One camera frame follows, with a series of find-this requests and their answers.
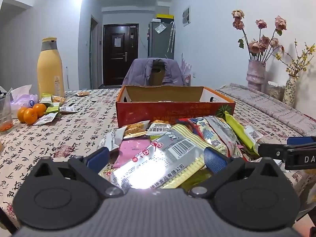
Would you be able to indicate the pile of mixed snacks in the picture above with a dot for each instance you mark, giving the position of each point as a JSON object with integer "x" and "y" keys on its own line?
{"x": 217, "y": 133}

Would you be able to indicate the lime green packet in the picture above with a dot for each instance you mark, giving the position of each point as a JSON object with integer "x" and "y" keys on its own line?
{"x": 239, "y": 130}

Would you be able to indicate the paper note on door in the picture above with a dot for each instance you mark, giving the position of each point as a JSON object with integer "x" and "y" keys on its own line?
{"x": 117, "y": 42}

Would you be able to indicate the clear plastic bag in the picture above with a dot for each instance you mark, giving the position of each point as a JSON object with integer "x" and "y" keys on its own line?
{"x": 159, "y": 28}

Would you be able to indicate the yellow thermos bottle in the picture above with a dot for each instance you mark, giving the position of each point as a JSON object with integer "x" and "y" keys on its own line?
{"x": 50, "y": 71}

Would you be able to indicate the pink folding rack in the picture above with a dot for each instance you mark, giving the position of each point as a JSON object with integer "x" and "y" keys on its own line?
{"x": 185, "y": 65}

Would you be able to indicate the speckled slim vase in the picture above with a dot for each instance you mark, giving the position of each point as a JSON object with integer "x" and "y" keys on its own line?
{"x": 289, "y": 92}

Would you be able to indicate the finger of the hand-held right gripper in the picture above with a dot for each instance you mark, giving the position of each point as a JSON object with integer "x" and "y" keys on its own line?
{"x": 271, "y": 150}

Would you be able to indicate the side room door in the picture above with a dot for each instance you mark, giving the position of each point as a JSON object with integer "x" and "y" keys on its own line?
{"x": 94, "y": 54}

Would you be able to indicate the grey refrigerator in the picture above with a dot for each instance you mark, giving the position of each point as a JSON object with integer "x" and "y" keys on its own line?
{"x": 158, "y": 44}

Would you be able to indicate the brown chair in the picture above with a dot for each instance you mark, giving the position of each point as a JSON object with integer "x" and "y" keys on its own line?
{"x": 156, "y": 75}

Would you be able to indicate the clear jar with white lid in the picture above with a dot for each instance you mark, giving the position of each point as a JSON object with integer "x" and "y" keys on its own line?
{"x": 275, "y": 91}

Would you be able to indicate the glass cup with straw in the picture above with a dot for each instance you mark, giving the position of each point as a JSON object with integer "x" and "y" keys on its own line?
{"x": 6, "y": 118}

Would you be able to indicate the purple tissue pack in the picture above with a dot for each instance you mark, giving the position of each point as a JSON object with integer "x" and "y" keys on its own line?
{"x": 24, "y": 101}

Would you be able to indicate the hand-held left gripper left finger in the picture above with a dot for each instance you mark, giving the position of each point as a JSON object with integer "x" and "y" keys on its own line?
{"x": 98, "y": 156}

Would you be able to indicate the small orange cracker packet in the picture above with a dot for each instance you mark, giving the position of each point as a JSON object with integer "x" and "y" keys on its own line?
{"x": 82, "y": 93}
{"x": 59, "y": 99}

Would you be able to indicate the dark entrance door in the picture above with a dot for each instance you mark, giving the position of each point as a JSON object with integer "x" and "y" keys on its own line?
{"x": 121, "y": 64}

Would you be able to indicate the small green packet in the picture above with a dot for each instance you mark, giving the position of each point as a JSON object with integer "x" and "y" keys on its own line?
{"x": 46, "y": 98}
{"x": 52, "y": 109}

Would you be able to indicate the small white packet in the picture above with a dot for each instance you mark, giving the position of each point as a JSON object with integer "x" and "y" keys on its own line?
{"x": 68, "y": 109}
{"x": 45, "y": 119}

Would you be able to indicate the yellow striped silver packet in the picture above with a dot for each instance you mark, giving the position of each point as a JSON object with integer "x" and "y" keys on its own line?
{"x": 167, "y": 158}

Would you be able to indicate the pink packet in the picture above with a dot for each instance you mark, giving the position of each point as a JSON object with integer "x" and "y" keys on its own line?
{"x": 133, "y": 148}

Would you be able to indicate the wall picture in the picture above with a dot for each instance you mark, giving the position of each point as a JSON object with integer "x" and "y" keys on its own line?
{"x": 186, "y": 16}

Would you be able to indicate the yellow flower branches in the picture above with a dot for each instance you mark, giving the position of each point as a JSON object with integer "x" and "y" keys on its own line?
{"x": 298, "y": 61}

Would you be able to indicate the yellow black box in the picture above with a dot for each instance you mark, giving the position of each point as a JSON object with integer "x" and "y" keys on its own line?
{"x": 165, "y": 16}

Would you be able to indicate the red cardboard box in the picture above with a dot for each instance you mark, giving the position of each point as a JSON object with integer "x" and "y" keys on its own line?
{"x": 148, "y": 113}

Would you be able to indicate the orange fruit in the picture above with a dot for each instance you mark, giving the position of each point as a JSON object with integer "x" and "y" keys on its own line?
{"x": 21, "y": 113}
{"x": 30, "y": 117}
{"x": 40, "y": 109}

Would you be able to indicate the pink ceramic vase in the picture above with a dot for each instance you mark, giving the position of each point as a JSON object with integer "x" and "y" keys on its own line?
{"x": 256, "y": 75}

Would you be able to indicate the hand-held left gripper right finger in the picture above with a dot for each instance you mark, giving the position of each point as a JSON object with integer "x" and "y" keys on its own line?
{"x": 214, "y": 158}

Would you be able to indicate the purple jacket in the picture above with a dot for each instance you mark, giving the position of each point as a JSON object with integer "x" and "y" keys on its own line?
{"x": 138, "y": 74}

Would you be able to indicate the dried pink roses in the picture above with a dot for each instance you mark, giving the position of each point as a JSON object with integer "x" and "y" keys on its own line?
{"x": 261, "y": 43}

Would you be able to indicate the flat white box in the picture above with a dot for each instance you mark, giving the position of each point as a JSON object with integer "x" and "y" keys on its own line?
{"x": 155, "y": 20}

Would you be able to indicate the white hanging umbrella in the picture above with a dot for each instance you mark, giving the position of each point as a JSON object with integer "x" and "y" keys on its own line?
{"x": 171, "y": 37}

